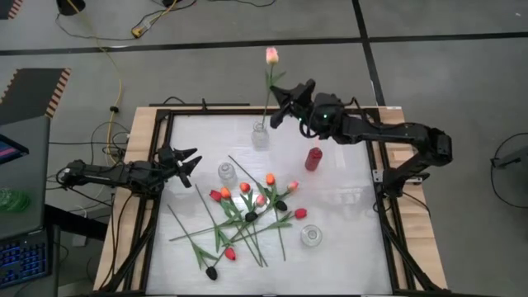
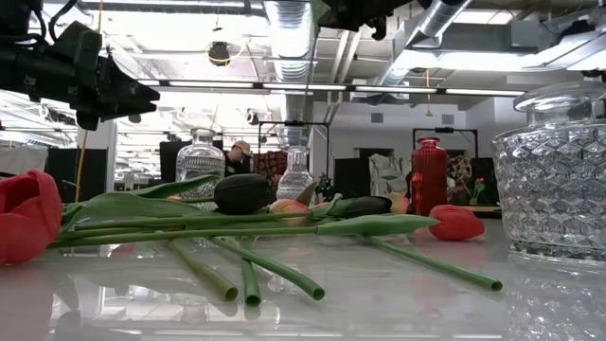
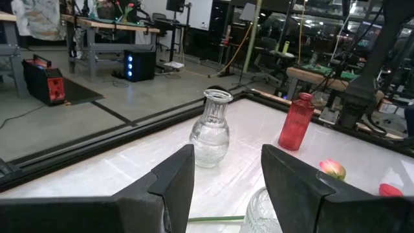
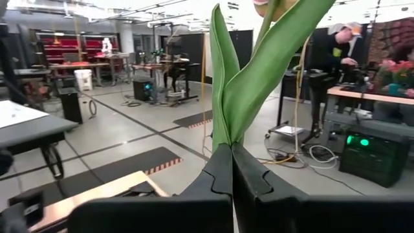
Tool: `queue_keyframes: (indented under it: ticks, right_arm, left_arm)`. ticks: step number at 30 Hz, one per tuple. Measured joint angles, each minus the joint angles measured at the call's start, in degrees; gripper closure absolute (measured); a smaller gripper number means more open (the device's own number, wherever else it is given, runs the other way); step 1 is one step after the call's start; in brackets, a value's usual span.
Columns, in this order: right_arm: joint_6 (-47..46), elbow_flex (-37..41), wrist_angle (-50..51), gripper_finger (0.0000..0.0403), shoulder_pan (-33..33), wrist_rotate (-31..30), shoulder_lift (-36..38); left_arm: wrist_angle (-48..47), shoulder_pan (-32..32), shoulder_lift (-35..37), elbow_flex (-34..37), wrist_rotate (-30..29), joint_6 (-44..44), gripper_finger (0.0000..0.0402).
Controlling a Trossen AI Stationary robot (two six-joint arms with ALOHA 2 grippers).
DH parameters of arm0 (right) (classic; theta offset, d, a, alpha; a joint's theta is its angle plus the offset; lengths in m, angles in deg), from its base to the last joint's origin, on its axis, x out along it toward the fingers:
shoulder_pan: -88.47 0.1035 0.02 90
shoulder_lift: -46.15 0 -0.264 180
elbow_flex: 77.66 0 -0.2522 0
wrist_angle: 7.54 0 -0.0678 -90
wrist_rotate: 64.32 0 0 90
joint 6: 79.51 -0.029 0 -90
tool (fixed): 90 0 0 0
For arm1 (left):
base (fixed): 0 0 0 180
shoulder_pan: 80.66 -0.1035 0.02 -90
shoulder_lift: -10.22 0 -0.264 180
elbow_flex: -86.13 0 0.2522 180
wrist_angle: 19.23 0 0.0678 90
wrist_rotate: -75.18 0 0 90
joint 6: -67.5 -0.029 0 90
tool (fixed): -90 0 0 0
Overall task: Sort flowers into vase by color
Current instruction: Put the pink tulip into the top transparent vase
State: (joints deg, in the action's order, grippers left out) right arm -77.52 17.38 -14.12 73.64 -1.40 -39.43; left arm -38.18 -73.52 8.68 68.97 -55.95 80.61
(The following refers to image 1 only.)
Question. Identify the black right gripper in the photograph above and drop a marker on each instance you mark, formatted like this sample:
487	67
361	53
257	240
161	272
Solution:
305	111

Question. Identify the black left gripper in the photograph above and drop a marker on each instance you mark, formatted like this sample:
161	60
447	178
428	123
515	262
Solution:
167	173

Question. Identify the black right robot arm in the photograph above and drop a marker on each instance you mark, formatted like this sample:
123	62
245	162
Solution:
392	134

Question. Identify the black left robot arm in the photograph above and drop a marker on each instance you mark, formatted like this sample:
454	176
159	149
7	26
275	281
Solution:
103	173

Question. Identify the clear embossed glass vase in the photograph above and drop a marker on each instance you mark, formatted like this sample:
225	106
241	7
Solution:
227	171

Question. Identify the clear narrow-neck glass vase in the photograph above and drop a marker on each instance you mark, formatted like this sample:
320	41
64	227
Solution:
260	139

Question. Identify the red glass vase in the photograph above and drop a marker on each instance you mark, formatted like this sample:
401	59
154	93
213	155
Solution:
313	158

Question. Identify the clear diamond-cut glass vase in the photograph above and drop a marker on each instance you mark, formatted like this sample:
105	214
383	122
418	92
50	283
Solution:
311	236

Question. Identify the grey desk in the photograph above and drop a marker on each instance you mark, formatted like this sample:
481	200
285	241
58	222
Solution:
29	185

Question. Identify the black mat with striped edge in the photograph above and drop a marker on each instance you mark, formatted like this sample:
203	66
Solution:
31	95
9	8

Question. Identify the lit computer monitor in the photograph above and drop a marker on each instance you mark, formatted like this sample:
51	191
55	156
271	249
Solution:
10	150

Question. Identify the green translucent object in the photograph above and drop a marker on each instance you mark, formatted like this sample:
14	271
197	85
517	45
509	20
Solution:
12	201

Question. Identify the backlit black keyboard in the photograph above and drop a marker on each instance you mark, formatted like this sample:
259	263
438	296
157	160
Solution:
22	257

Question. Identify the black round stand base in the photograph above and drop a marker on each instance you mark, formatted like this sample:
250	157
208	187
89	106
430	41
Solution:
70	6

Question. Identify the white metal bracket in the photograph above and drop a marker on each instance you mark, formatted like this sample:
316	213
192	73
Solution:
377	176

